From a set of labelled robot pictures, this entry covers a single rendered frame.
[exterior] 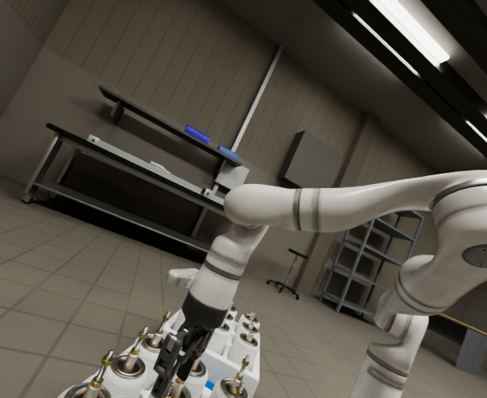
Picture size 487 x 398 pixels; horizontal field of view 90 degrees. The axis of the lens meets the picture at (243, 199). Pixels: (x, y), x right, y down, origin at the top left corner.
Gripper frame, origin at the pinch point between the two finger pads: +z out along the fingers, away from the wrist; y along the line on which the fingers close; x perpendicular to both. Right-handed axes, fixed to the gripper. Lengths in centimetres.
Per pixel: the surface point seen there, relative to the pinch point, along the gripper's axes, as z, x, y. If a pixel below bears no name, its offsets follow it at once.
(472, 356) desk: 9, -264, 490
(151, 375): 15.2, 12.5, 18.3
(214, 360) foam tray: 18, 7, 47
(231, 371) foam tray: 19, 0, 49
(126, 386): 10.9, 10.6, 5.9
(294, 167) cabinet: -148, 83, 329
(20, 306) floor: 35, 80, 28
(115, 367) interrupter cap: 10.0, 15.1, 6.2
